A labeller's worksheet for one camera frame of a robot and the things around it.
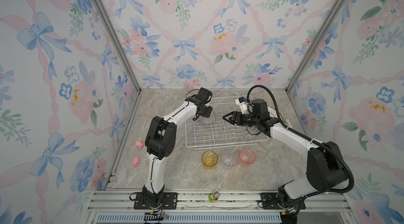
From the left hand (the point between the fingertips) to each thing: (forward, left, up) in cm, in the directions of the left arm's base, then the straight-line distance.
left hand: (207, 110), depth 97 cm
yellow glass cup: (-27, -1, -8) cm, 28 cm away
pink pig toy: (-29, +38, -7) cm, 49 cm away
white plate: (+3, -43, -6) cm, 44 cm away
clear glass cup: (-27, -12, -9) cm, 31 cm away
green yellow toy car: (-45, -3, -7) cm, 46 cm away
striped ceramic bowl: (-5, 0, -4) cm, 6 cm away
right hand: (-11, -9, +8) cm, 16 cm away
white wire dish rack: (-10, -8, -10) cm, 17 cm away
